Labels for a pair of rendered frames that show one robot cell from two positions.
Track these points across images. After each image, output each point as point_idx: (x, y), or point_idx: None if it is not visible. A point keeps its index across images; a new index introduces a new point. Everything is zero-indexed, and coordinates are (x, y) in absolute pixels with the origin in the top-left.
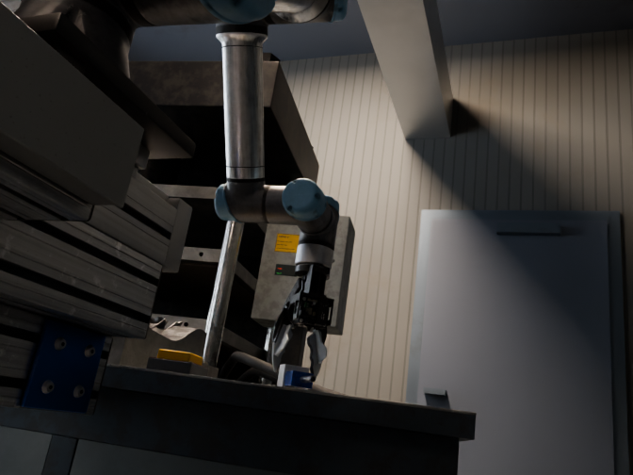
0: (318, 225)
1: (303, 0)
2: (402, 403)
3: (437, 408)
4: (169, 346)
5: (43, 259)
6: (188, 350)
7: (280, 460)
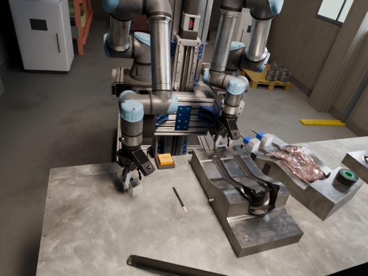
0: None
1: (113, 23)
2: (76, 166)
3: (64, 167)
4: (206, 179)
5: None
6: (217, 196)
7: None
